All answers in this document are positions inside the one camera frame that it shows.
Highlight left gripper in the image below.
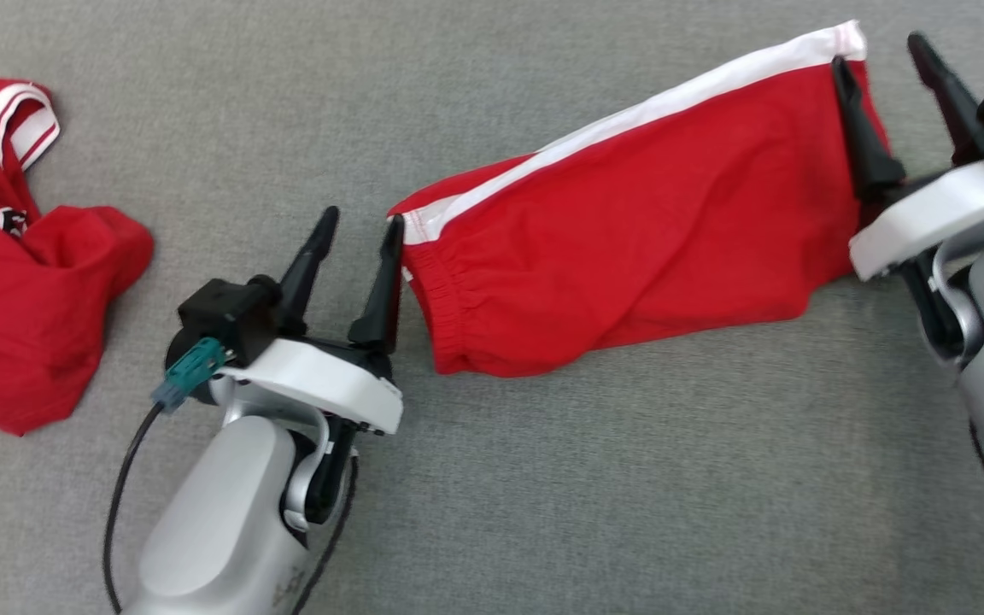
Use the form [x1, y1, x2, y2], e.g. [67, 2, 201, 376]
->
[212, 205, 406, 438]

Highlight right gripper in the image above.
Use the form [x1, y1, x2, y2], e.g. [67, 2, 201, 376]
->
[832, 32, 984, 283]

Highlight red shorts with white stripe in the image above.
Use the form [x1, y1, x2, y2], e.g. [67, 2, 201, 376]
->
[388, 20, 894, 378]

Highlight red basketball jersey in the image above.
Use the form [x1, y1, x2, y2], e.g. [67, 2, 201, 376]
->
[0, 79, 155, 437]

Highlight teal left camera connector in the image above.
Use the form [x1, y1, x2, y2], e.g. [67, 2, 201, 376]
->
[150, 337, 232, 415]

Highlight thin black cable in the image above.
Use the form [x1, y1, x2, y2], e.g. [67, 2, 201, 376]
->
[291, 453, 360, 615]
[102, 401, 164, 614]

